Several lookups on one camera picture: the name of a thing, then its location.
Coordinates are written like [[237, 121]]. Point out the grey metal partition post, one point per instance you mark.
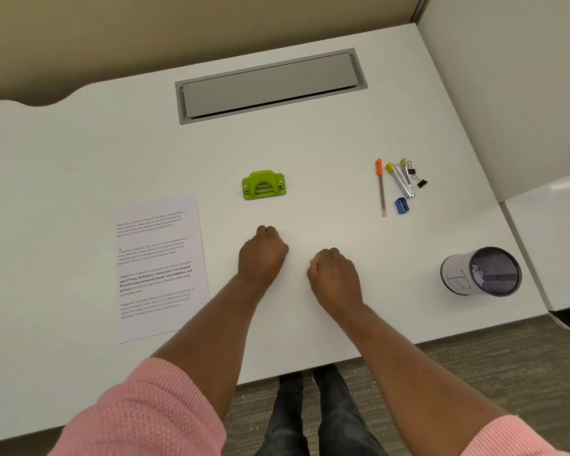
[[420, 8]]

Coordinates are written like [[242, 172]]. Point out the person's right black shoe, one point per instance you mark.
[[324, 370]]

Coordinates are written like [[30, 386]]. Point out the orange capped pen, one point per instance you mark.
[[380, 189]]

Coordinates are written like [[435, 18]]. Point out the black binder clip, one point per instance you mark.
[[411, 171], [422, 183]]

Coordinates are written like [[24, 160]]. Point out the pink knit sweater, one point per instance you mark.
[[142, 413]]

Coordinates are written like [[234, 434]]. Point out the person's right forearm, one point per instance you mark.
[[418, 379]]

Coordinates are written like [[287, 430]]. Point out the person's right hand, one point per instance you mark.
[[337, 282]]

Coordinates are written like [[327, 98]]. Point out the printed white paper sheet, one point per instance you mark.
[[159, 303]]

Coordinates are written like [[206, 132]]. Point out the person's black shoe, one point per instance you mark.
[[324, 370], [290, 377]]

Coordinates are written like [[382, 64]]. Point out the wide beige partition panel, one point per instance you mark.
[[171, 37]]

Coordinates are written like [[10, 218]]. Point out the person's left forearm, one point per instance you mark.
[[209, 346]]

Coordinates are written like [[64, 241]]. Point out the green hole punch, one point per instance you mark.
[[263, 186]]

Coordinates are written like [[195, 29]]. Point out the neighbouring white desk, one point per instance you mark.
[[551, 251]]

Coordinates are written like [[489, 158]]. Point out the blue pencil sharpener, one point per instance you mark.
[[402, 206]]

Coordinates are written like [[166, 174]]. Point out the person's left black shoe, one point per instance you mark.
[[290, 377]]

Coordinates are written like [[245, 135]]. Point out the silver stapler with yellow ends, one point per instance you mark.
[[403, 181]]

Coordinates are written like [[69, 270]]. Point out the mesh cup with white label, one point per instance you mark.
[[456, 275]]

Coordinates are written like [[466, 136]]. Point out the person's left hand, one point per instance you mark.
[[263, 256]]

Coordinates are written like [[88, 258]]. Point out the dark grey trousers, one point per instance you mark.
[[337, 422]]

